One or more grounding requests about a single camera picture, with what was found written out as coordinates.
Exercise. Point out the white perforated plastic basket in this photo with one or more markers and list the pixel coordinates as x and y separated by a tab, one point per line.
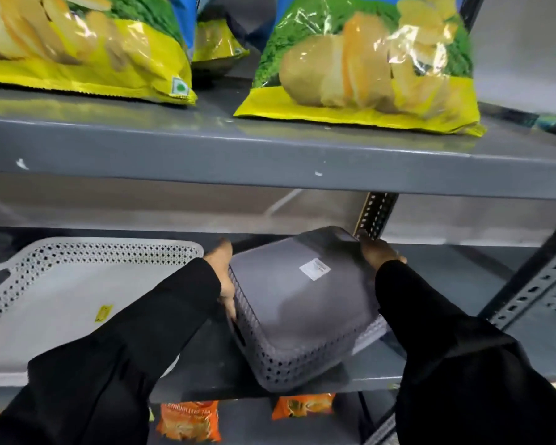
65	301

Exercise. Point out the grey metal shelving rack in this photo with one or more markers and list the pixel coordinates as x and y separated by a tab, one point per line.
278	157

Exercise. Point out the grey perforated plastic basket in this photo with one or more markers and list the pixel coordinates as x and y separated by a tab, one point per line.
301	310

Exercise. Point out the person's left forearm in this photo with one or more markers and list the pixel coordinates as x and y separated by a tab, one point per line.
106	361

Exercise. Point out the person's left hand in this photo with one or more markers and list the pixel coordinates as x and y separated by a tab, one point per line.
222	268

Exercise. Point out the orange snack packet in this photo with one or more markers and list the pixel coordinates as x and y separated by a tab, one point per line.
303	405
190	420

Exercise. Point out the person's left thumb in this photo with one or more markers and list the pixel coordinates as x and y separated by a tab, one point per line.
223	251

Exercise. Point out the person's right forearm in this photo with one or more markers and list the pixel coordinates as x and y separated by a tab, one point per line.
463	366

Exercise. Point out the person's right hand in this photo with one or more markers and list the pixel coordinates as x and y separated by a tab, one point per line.
379	254

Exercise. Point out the yellow green chips bag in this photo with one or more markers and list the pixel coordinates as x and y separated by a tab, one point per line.
83	41
215	41
366	64

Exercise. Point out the person's right fingers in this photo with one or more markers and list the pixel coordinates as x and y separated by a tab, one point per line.
368	245

